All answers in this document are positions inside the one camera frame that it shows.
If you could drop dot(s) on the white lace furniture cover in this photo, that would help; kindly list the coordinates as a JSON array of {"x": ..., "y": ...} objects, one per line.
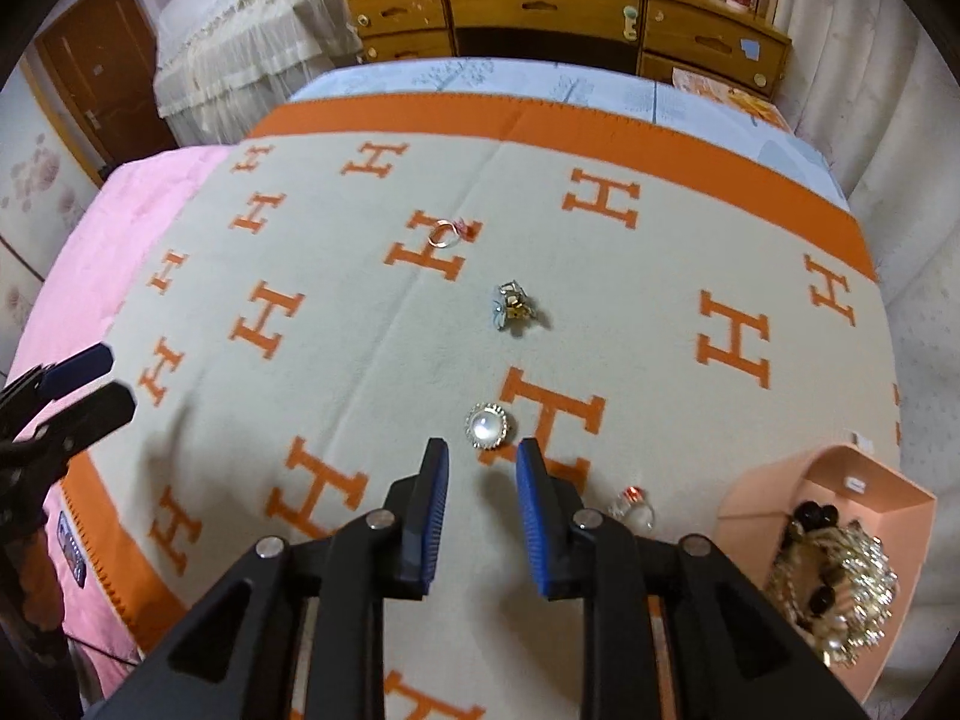
[{"x": 240, "y": 37}]

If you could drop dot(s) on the round pearl brooch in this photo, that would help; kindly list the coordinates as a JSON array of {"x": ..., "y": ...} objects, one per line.
[{"x": 489, "y": 427}]

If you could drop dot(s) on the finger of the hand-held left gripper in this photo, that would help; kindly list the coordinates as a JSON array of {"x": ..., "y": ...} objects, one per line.
[
  {"x": 97, "y": 412},
  {"x": 79, "y": 369}
]

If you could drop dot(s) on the orange beige patterned blanket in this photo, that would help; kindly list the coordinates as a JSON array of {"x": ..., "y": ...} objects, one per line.
[{"x": 360, "y": 360}]

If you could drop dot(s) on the wooden desk with drawers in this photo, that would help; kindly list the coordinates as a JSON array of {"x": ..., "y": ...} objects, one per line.
[{"x": 540, "y": 7}]

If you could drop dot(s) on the pale blue bed sheet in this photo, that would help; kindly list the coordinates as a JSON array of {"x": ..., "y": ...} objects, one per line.
[{"x": 525, "y": 82}]

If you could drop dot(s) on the pink fluffy blanket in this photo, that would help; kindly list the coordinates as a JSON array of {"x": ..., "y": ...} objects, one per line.
[{"x": 112, "y": 240}]

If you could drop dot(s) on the orange cover magazine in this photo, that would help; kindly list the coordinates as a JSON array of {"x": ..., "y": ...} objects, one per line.
[{"x": 735, "y": 94}]

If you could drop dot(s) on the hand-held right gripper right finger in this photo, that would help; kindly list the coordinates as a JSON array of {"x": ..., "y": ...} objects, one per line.
[{"x": 534, "y": 517}]

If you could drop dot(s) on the white green hanging ornament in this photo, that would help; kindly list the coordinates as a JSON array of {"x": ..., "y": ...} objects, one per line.
[{"x": 630, "y": 21}]

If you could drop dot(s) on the pink jewelry box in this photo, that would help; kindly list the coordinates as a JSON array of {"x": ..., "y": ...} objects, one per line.
[{"x": 825, "y": 480}]

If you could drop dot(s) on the white floral curtain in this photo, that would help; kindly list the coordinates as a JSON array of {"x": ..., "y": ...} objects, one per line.
[{"x": 862, "y": 127}]

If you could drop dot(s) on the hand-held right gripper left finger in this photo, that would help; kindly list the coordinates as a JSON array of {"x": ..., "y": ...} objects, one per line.
[{"x": 439, "y": 517}]

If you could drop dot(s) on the brown wooden door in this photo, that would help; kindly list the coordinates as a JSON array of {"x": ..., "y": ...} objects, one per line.
[{"x": 105, "y": 67}]

